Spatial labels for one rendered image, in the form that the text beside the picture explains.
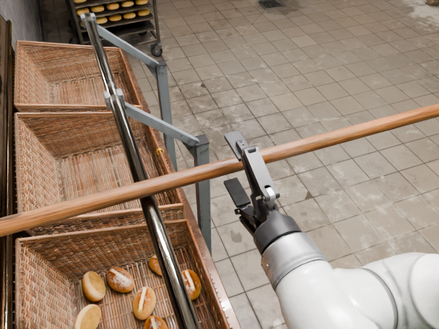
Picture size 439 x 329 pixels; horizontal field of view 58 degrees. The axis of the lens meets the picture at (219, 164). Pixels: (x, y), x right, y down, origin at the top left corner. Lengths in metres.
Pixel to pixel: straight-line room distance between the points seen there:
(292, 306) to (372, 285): 0.11
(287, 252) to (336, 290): 0.08
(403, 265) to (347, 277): 0.09
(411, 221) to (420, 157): 0.56
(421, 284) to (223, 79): 2.79
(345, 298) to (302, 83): 2.79
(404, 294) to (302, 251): 0.14
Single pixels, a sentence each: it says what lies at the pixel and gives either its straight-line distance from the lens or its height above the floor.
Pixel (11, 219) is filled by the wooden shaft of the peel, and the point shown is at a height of 1.21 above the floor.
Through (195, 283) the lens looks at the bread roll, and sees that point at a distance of 1.24.
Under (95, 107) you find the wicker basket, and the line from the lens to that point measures 1.69.
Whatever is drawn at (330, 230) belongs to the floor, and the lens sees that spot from 2.21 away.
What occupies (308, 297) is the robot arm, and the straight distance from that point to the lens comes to 0.55.
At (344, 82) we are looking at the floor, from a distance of 3.36.
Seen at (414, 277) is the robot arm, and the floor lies 1.25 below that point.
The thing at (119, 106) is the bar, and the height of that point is 1.17.
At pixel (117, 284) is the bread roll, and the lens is 1.28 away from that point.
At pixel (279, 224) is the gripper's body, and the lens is 0.62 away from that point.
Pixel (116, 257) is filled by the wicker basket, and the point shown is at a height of 0.65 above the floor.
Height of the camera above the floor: 1.72
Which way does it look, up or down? 44 degrees down
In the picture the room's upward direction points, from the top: straight up
